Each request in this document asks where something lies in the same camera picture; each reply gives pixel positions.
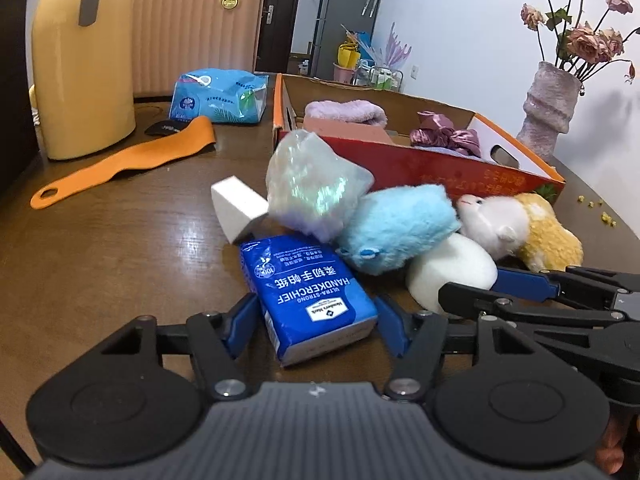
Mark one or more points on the small rack with bottles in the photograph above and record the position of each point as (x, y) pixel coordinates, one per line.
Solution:
(380, 77)

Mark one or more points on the purple towel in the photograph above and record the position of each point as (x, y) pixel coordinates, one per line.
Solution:
(345, 112)

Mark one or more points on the lavender fleece cloth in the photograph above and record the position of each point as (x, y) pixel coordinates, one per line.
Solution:
(440, 150)

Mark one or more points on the blue wet wipes pack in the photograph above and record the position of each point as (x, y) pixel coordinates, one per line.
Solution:
(215, 97)

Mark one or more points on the yellow and white plush toy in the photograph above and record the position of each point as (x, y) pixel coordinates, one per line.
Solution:
(540, 232)

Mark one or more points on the black flat object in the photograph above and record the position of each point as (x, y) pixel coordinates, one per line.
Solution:
(165, 128)

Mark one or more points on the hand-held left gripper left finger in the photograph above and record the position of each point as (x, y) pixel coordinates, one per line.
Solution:
(240, 320)

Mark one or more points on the grey refrigerator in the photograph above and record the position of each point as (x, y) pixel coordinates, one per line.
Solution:
(335, 10)

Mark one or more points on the pink ribbed suitcase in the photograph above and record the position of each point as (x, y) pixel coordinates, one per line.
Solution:
(190, 35)

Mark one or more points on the pink textured vase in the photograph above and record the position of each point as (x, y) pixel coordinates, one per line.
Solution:
(547, 110)

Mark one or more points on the blue tissue pack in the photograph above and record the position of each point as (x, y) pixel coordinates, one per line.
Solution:
(305, 295)

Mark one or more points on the black paper bag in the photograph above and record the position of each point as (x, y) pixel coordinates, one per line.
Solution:
(15, 85)

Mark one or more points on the yellow thermos jug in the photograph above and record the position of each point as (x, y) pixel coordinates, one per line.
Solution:
(80, 85)

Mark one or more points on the light blue plush toy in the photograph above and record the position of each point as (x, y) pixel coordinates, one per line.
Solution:
(395, 225)

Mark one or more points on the person's right hand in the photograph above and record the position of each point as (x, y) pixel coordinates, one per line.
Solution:
(620, 445)

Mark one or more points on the purple flower wrap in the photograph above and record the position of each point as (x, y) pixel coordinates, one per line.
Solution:
(397, 50)

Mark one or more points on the blue bag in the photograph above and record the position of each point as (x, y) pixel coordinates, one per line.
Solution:
(362, 45)

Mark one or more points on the scattered yellow flower bits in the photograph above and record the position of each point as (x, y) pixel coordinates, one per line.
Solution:
(606, 217)

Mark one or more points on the red cardboard box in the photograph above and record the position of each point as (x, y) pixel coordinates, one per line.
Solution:
(425, 165)

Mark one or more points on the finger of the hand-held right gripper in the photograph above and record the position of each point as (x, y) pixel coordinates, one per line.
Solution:
(475, 302)
(527, 284)

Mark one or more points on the white oval sponge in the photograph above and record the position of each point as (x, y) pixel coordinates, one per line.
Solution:
(450, 270)

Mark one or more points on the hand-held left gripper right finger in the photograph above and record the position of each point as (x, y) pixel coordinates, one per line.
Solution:
(390, 325)

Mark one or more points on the purple satin scrunchie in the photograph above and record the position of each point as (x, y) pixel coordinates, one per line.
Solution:
(445, 132)

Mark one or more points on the white block sponge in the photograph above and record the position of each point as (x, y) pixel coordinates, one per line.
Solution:
(237, 207)

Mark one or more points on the dark brown door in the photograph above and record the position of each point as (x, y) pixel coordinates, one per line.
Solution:
(280, 10)

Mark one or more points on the dried pink rose bouquet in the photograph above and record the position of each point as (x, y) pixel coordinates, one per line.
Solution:
(585, 42)

